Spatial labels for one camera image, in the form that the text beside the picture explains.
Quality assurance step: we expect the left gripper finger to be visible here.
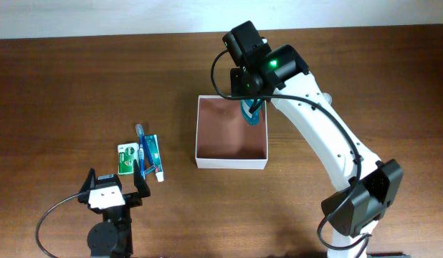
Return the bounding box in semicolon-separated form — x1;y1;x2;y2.
133;161;151;198
77;168;96;204

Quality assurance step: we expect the teal Listerine mouthwash bottle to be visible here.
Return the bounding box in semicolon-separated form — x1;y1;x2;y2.
240;99;259;125

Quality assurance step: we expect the green white Dettol soap bar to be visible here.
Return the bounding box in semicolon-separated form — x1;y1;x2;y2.
118;143;139;176

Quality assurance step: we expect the dark blue Dettol foam bottle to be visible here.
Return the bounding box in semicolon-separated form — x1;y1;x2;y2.
322;92;333;105

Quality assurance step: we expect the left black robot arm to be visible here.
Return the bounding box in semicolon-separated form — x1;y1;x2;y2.
78;161;151;258

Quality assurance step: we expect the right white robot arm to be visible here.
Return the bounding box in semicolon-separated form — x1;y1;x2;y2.
224;40;404;257

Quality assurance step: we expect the blue white toothbrush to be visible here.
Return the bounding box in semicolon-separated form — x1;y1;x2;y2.
135;124;146;178

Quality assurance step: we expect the teal toothpaste tube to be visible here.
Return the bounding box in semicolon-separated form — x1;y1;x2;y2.
145;135;164;183

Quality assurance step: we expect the white open cardboard box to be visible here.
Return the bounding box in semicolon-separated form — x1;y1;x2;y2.
195;95;269;170

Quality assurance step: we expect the black left camera cable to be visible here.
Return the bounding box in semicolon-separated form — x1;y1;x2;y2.
35;191;90;258

